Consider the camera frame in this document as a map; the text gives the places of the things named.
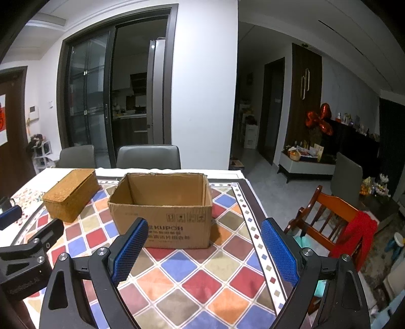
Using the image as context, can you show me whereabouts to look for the black mug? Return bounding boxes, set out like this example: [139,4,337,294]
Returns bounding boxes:
[0,197,16,213]

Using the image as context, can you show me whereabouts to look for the teal cloth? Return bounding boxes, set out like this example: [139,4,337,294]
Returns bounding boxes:
[292,236,328,300]

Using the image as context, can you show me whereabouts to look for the brown door with poster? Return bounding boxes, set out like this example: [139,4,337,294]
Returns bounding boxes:
[0,67,35,197]

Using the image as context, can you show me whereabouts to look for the woven wicker basket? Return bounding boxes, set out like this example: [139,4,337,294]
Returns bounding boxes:
[43,169,100,223]

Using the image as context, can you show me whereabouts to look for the white shoe rack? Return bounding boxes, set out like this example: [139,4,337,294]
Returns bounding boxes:
[25,134,56,173]

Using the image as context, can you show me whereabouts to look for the red wooden chair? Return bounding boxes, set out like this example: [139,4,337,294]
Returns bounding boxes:
[284,185,378,271]

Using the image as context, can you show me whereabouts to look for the grey chair left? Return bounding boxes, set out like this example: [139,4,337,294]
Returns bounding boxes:
[56,145,96,169]

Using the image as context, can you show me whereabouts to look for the grey chair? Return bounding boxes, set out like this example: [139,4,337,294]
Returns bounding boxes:
[330,152,362,208]
[56,145,96,169]
[116,145,181,170]

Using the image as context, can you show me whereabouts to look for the grey chair right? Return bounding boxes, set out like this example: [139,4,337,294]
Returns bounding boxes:
[330,152,362,208]

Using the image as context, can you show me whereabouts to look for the grey chair middle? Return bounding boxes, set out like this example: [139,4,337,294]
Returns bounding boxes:
[116,145,181,170]

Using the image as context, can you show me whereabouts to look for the brown cardboard box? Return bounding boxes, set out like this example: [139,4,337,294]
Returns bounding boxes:
[108,173,213,250]

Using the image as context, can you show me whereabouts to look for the white low cabinet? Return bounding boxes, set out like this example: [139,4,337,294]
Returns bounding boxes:
[277,146,335,183]

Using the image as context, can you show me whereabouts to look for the glass sliding door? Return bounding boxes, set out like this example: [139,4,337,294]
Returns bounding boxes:
[56,4,178,168]

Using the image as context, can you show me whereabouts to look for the red heart balloons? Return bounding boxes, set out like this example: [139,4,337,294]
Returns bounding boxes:
[306,103,333,136]

